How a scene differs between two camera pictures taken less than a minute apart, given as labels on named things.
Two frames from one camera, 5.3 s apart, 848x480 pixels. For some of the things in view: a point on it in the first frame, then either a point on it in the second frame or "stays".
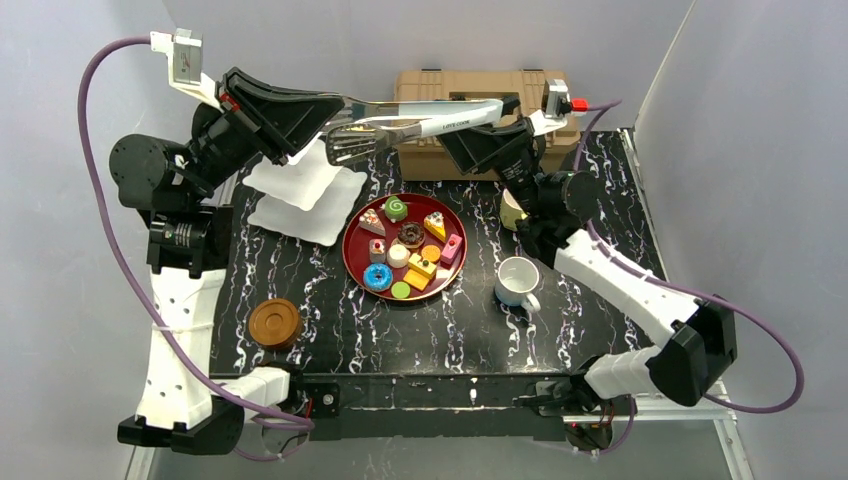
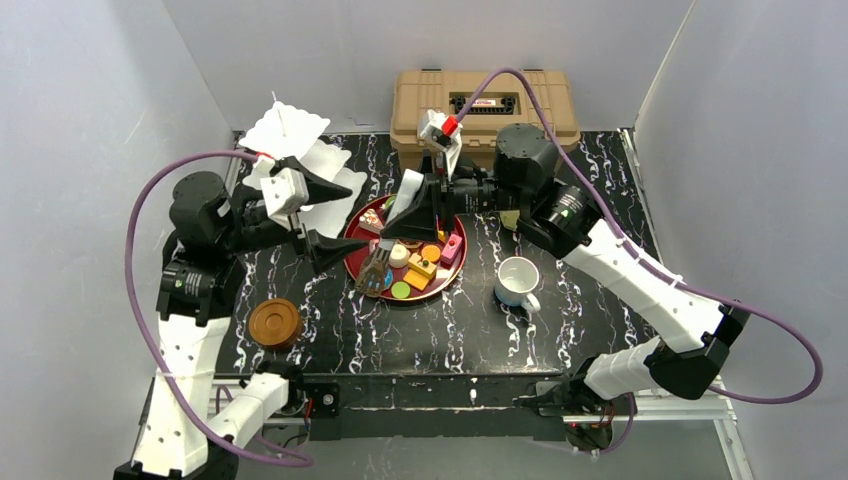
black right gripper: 506,147 -> 444,206
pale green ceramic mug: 510,210 stays
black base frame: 426,408 stays
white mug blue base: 517,278 stays
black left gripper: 245,113 -> 295,224
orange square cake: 416,280 stays
